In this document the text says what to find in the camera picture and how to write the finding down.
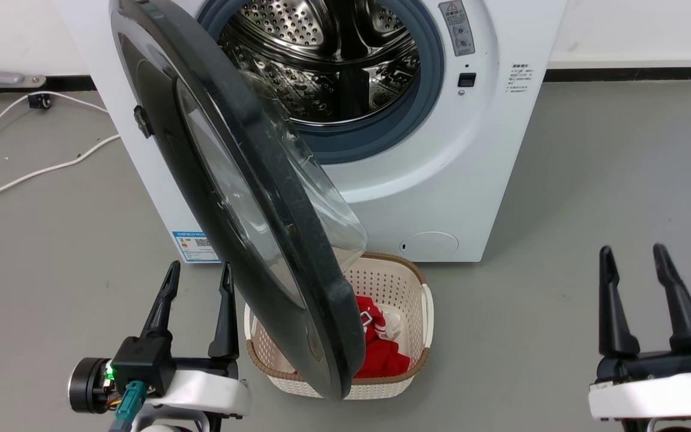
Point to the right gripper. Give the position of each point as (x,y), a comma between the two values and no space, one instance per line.
(663,396)

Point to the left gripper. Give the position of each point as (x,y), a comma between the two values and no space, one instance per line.
(207,390)

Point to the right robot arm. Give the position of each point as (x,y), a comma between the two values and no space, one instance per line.
(681,425)

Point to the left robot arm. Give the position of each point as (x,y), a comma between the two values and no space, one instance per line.
(168,423)

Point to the black round washer door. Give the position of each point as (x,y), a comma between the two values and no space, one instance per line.
(261,198)

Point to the white front-load washing machine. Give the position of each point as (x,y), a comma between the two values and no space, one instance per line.
(441,180)

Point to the grey rubber door gasket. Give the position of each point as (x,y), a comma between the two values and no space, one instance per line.
(375,135)

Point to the black door latch socket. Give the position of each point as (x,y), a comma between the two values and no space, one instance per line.
(467,80)

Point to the blue energy label sticker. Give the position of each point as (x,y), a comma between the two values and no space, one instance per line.
(192,247)

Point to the cream perforated laundry basket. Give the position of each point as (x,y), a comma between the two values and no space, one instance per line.
(384,281)

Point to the red garment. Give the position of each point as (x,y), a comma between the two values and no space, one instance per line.
(384,361)

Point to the white garment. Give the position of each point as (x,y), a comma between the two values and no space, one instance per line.
(395,323)

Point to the round white filter cover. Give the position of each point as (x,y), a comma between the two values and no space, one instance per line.
(429,245)

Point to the small black caster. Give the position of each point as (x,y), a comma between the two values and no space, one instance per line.
(40,101)

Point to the perforated steel washer drum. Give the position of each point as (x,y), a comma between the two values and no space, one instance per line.
(273,18)

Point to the grey warning sticker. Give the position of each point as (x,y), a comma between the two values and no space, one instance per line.
(457,27)

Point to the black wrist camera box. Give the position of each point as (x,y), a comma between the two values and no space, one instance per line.
(141,363)

